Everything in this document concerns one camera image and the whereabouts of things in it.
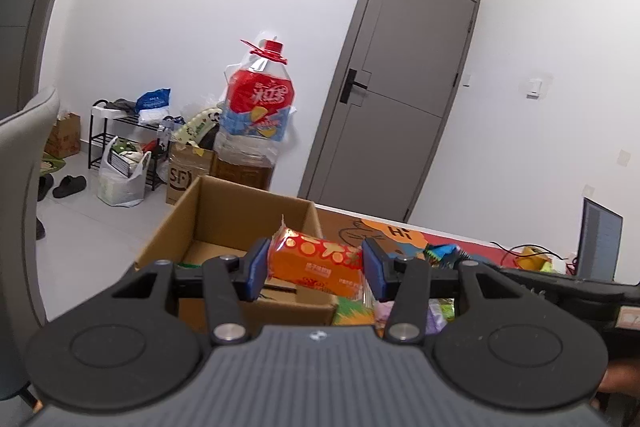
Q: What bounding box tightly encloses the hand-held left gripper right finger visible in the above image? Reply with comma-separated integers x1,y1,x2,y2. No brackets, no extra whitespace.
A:
361,238,523,348

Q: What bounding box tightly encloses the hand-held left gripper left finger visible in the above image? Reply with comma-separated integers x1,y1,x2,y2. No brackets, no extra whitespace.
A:
111,237,272,347

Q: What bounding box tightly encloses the person's right forearm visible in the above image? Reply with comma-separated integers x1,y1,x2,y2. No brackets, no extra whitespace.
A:
597,353,640,396

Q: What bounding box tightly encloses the pink snack packet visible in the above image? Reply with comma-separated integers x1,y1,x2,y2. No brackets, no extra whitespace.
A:
374,300,401,336

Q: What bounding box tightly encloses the green orange snack packet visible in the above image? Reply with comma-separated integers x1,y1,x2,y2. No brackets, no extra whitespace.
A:
333,296,377,327

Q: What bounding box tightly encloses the colourful cartoon table mat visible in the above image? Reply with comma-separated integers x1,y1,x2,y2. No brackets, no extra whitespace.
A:
315,206,581,279

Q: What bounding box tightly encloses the printed cardboard box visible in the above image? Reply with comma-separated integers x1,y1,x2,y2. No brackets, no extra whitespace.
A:
166,141,217,206

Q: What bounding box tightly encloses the white plastic bag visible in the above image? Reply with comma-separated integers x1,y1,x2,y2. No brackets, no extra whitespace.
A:
97,136,152,208

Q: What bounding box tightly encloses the large red-label tea bottle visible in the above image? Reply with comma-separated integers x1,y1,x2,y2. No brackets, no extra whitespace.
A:
214,38,297,192

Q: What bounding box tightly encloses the grey room door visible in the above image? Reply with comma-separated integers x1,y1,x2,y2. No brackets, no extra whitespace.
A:
298,0,482,224

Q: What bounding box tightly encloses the blue plastic bag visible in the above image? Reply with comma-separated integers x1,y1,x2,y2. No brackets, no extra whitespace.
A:
136,88,172,126

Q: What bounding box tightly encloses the black shoe rack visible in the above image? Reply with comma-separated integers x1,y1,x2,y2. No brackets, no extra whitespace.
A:
89,99,169,190

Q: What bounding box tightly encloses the dark clothing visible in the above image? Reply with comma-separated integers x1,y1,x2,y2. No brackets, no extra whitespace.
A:
102,98,139,114

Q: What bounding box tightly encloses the green floor mat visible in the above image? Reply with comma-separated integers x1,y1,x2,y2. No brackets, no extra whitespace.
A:
38,154,66,178

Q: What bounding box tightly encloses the small brown carton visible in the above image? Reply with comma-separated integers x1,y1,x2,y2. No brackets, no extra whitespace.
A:
44,112,82,159

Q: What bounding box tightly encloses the grey open door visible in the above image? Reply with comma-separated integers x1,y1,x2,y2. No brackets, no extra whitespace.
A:
0,0,89,118

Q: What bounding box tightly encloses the yellow object with cable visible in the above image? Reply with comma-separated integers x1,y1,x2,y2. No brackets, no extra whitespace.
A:
515,246,554,271

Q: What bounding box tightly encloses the black cable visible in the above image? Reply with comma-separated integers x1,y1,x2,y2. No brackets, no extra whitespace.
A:
491,241,568,264

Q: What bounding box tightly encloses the panda print inflatable ring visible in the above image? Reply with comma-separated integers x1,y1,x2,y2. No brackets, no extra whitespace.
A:
172,105,224,146

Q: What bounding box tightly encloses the black door handle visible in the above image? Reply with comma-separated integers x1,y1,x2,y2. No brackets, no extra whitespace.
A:
339,68,370,104

